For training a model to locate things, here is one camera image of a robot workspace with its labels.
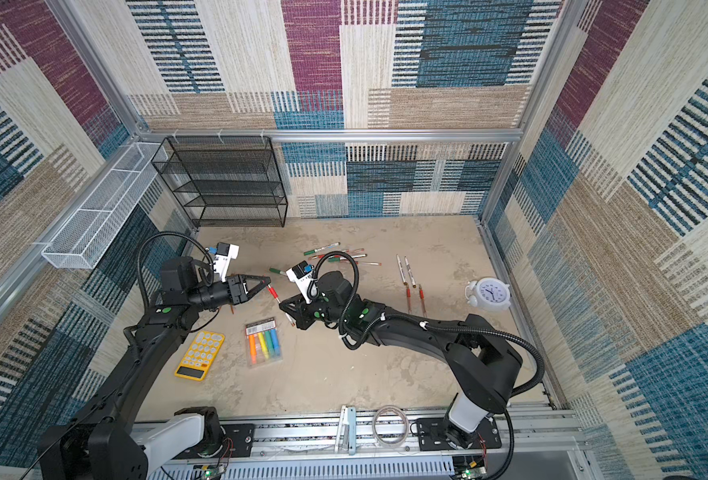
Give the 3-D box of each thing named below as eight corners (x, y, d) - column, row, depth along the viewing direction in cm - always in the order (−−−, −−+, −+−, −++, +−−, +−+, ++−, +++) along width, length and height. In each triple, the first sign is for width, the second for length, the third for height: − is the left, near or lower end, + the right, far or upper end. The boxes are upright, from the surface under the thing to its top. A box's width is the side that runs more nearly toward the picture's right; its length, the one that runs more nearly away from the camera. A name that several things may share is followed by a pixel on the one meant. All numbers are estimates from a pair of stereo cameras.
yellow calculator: (177, 376, 85) (173, 373, 84) (202, 332, 94) (199, 328, 92) (205, 382, 84) (201, 379, 82) (228, 337, 93) (225, 334, 91)
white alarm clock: (469, 311, 98) (472, 305, 95) (462, 283, 104) (465, 277, 101) (510, 311, 98) (515, 305, 95) (501, 283, 104) (505, 277, 101)
